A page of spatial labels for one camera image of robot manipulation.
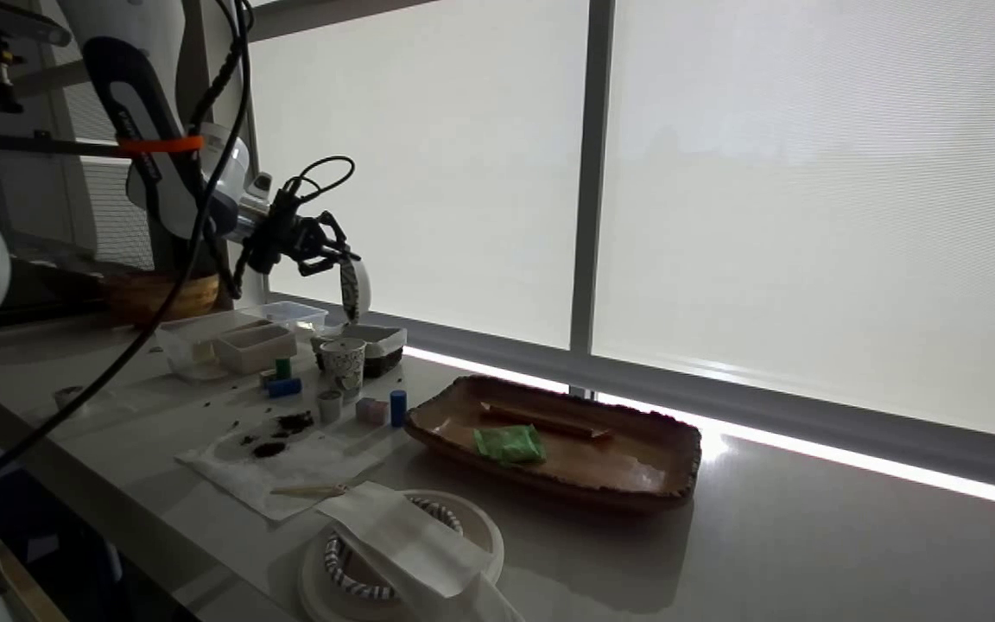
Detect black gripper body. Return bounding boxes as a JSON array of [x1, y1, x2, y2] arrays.
[[244, 182, 327, 280]]

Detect white patterned paper cup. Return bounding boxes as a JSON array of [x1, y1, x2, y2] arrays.
[[316, 337, 369, 400]]

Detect spilled beans pile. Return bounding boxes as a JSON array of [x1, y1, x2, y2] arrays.
[[235, 410, 318, 446]]

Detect small clear plastic tub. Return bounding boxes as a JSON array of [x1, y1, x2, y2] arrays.
[[266, 296, 333, 339]]

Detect grey rectangular food tray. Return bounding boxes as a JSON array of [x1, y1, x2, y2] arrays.
[[339, 322, 412, 381]]

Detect white rectangular box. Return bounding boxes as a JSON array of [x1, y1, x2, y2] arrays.
[[214, 322, 301, 374]]

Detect white roller blind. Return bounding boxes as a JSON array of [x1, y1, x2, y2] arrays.
[[250, 0, 591, 354], [591, 0, 995, 450]]

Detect wooden bowl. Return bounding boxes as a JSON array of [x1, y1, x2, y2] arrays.
[[96, 270, 226, 324]]

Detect white paper towel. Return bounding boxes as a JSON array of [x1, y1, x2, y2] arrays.
[[167, 393, 408, 528]]

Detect green packet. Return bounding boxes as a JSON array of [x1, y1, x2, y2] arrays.
[[469, 422, 551, 470]]

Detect brown wooden stick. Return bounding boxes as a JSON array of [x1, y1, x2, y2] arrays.
[[476, 399, 614, 446]]

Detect grey window mullion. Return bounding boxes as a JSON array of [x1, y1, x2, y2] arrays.
[[566, 0, 617, 400]]

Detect folded white napkin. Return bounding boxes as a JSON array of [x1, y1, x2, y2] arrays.
[[318, 481, 492, 602]]

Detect brown wooden tray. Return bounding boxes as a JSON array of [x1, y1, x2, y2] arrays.
[[405, 374, 706, 511]]

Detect wooden plank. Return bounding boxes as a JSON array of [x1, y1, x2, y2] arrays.
[[0, 534, 68, 622]]

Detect orange cable strap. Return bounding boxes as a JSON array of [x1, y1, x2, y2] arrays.
[[115, 133, 212, 162]]

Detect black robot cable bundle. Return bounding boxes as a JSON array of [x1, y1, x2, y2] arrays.
[[0, 0, 359, 511]]

